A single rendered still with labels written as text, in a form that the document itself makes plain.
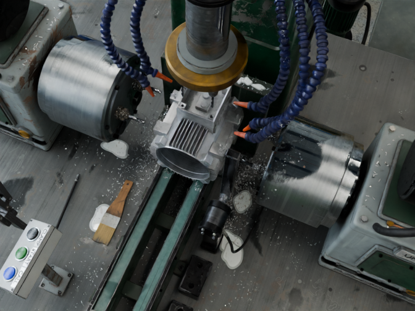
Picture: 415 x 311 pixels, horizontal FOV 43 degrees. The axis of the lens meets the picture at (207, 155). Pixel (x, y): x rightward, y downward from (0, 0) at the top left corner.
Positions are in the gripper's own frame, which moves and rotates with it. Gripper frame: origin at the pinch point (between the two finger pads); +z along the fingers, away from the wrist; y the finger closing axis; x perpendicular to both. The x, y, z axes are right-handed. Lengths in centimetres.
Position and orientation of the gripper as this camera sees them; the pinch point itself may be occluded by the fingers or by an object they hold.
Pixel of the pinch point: (12, 219)
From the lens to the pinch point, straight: 124.7
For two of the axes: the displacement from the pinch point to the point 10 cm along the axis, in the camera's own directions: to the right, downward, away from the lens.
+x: -8.6, -1.7, 4.9
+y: 3.9, -8.3, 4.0
